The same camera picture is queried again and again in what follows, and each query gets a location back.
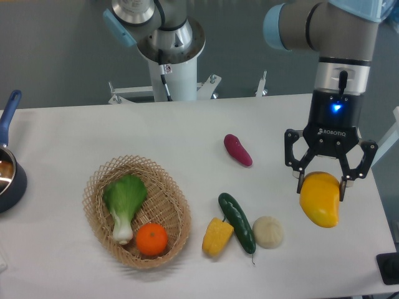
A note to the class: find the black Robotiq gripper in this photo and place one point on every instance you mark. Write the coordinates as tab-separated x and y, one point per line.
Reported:
335	124

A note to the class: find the yellow mango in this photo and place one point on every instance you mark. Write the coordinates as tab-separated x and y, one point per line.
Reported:
319	199

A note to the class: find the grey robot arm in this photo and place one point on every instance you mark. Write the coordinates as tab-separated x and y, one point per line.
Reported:
342	32

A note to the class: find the woven wicker basket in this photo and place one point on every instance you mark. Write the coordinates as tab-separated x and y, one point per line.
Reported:
165	204

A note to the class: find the beige steamed bun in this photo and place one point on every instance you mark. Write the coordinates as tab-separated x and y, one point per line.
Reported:
268	232

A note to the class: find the purple sweet potato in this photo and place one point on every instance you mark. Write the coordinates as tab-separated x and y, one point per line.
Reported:
236	150

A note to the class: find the green cucumber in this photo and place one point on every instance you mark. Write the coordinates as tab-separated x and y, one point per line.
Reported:
237	218

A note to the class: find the black device at edge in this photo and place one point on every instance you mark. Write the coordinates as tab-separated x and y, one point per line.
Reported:
388	267

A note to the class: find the yellow bell pepper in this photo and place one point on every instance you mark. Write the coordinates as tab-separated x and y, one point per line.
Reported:
217	235

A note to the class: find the orange tangerine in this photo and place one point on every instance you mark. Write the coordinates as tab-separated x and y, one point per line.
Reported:
151	239

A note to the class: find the green bok choy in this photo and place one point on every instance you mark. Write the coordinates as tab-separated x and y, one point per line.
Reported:
123	199

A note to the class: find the blue saucepan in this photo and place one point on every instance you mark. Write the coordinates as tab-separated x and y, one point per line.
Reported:
13	176

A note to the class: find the white frame bracket right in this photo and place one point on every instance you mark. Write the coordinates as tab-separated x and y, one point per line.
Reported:
388	140

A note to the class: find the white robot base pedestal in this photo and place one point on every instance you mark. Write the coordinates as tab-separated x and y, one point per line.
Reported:
172	62

